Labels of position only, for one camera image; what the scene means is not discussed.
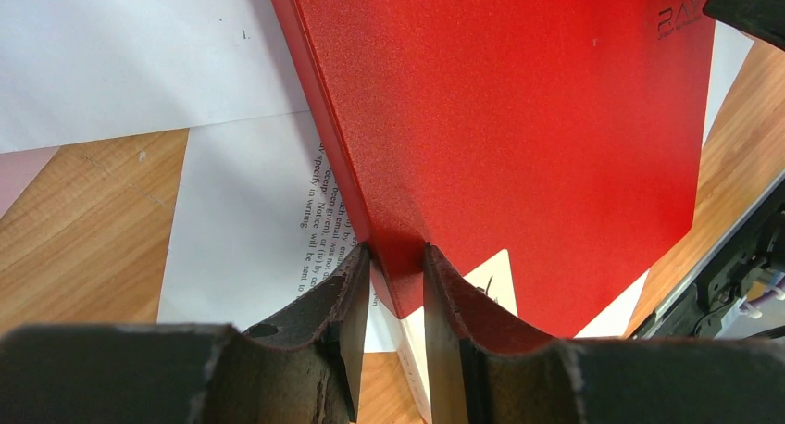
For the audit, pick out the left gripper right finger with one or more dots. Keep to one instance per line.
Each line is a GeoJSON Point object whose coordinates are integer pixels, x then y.
{"type": "Point", "coordinates": [488, 366]}

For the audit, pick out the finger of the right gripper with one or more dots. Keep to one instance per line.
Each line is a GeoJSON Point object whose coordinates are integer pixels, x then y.
{"type": "Point", "coordinates": [761, 19]}

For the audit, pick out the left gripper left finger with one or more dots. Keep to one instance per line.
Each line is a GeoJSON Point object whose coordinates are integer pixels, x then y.
{"type": "Point", "coordinates": [301, 365]}

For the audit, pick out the red folder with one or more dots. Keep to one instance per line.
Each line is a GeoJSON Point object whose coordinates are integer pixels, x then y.
{"type": "Point", "coordinates": [563, 134]}

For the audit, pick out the printed paper sheet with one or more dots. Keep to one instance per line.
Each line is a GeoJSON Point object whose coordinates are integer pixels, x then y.
{"type": "Point", "coordinates": [236, 246]}
{"type": "Point", "coordinates": [76, 71]}

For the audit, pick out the pink paper sheet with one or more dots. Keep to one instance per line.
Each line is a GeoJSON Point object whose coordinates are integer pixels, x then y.
{"type": "Point", "coordinates": [18, 170]}

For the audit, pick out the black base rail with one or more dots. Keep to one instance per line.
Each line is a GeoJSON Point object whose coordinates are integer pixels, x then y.
{"type": "Point", "coordinates": [722, 278]}

